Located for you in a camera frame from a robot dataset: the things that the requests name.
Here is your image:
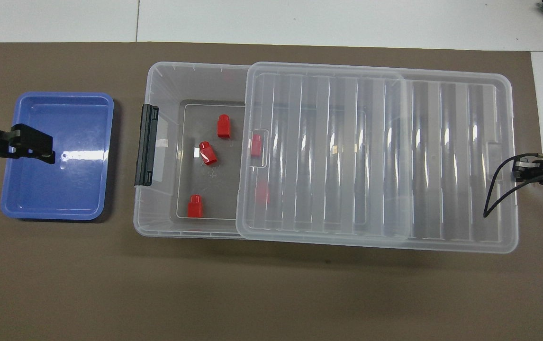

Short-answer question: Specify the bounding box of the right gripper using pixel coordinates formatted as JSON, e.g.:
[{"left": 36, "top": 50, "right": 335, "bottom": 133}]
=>
[{"left": 513, "top": 158, "right": 543, "bottom": 184}]

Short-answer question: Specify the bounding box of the clear plastic box lid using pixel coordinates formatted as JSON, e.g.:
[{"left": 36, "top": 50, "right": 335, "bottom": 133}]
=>
[{"left": 235, "top": 61, "right": 520, "bottom": 254}]

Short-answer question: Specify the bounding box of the clear plastic storage box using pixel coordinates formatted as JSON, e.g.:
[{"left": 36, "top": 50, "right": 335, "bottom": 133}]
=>
[{"left": 133, "top": 61, "right": 406, "bottom": 239}]

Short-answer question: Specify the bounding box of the blue plastic tray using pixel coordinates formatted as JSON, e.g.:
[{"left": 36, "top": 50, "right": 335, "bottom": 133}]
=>
[{"left": 0, "top": 91, "right": 115, "bottom": 221}]

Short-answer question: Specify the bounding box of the black cable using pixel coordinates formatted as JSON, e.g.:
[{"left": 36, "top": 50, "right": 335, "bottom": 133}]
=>
[{"left": 483, "top": 152, "right": 543, "bottom": 219}]

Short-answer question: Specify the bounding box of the black box latch handle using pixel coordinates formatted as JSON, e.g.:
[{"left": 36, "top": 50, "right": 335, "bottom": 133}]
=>
[{"left": 135, "top": 104, "right": 160, "bottom": 187}]

